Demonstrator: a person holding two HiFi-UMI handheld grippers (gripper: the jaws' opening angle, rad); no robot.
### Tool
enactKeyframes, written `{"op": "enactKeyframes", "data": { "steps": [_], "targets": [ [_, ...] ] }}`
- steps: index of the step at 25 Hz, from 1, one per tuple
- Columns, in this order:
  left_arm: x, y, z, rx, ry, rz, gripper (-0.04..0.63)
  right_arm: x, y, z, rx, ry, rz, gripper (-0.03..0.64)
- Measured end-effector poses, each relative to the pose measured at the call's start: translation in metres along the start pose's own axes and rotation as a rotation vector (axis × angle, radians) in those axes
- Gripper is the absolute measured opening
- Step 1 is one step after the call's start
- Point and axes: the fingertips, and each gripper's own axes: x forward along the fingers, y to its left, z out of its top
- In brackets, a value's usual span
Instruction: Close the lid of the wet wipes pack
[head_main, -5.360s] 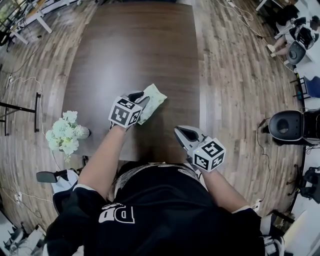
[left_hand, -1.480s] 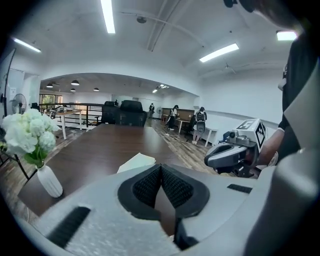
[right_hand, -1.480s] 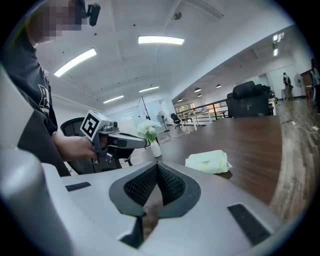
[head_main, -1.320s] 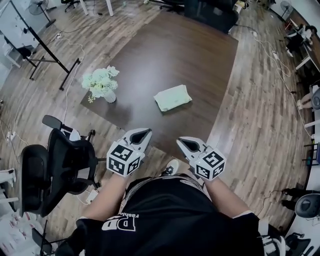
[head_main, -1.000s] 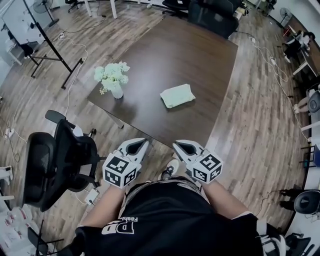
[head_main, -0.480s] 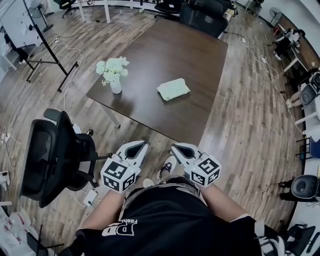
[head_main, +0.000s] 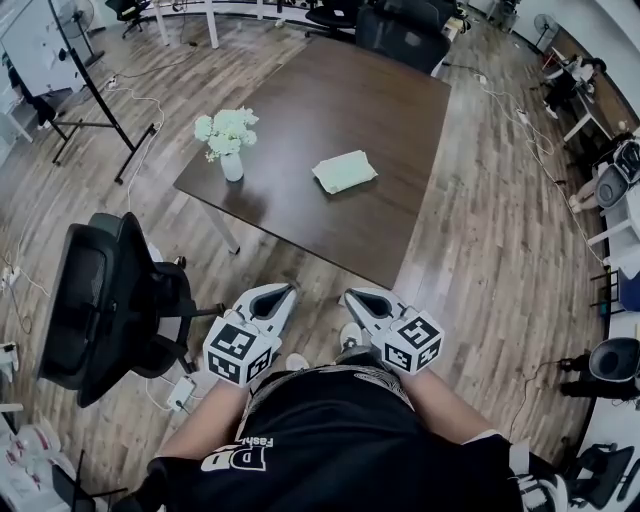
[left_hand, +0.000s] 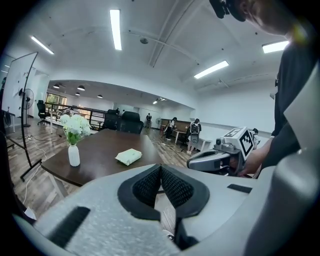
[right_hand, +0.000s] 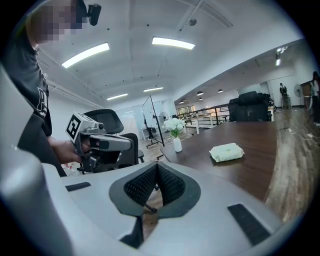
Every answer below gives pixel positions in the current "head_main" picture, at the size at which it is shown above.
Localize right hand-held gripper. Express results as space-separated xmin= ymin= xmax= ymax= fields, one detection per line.
xmin=343 ymin=286 xmax=446 ymax=376

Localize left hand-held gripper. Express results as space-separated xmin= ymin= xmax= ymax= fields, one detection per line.
xmin=202 ymin=282 xmax=301 ymax=389

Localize white cloth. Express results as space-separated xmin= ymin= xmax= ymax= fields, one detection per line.
xmin=311 ymin=149 xmax=379 ymax=195

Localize person's left forearm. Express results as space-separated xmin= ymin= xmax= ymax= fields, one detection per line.
xmin=159 ymin=382 xmax=251 ymax=459

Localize person's right forearm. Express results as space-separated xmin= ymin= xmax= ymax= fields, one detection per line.
xmin=399 ymin=369 xmax=499 ymax=441

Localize person's right white sneaker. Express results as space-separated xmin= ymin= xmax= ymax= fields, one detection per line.
xmin=339 ymin=322 xmax=364 ymax=351

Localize person's patterned shorts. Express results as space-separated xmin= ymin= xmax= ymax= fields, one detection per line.
xmin=252 ymin=349 xmax=416 ymax=411

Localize white power adapter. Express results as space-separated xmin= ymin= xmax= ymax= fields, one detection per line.
xmin=166 ymin=375 xmax=197 ymax=414

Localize white vase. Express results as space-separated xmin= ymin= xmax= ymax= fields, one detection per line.
xmin=219 ymin=152 xmax=245 ymax=183

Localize person's black printed t-shirt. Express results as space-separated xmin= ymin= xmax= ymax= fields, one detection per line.
xmin=112 ymin=367 xmax=569 ymax=512

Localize black mesh office chair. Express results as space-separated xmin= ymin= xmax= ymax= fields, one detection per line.
xmin=35 ymin=212 xmax=224 ymax=409

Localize white flower bouquet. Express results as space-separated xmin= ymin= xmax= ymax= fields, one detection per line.
xmin=193 ymin=107 xmax=260 ymax=164

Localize dark brown table white legs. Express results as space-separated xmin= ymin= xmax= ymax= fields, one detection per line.
xmin=173 ymin=37 xmax=452 ymax=290

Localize blue chair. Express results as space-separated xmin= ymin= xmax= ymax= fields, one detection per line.
xmin=589 ymin=267 xmax=640 ymax=316

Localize large black padded chair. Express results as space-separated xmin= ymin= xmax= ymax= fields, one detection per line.
xmin=355 ymin=3 xmax=452 ymax=76

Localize white plastic bag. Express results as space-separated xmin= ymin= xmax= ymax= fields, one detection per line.
xmin=0 ymin=422 xmax=64 ymax=501

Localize black armrest office chair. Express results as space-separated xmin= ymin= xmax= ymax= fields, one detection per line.
xmin=564 ymin=442 xmax=636 ymax=506

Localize white leg table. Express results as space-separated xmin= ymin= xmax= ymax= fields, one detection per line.
xmin=149 ymin=0 xmax=321 ymax=50

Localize black swivel chair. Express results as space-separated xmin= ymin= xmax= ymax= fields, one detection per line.
xmin=304 ymin=0 xmax=364 ymax=40

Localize wooden desk white legs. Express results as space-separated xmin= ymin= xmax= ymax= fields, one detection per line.
xmin=544 ymin=29 xmax=640 ymax=144

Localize small black office chair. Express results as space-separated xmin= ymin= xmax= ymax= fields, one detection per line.
xmin=105 ymin=0 xmax=151 ymax=39

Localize black standing fan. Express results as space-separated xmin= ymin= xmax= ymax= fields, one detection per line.
xmin=533 ymin=13 xmax=559 ymax=54
xmin=57 ymin=0 xmax=106 ymax=69

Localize whiteboard on black stand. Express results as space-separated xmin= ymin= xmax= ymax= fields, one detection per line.
xmin=0 ymin=0 xmax=159 ymax=185

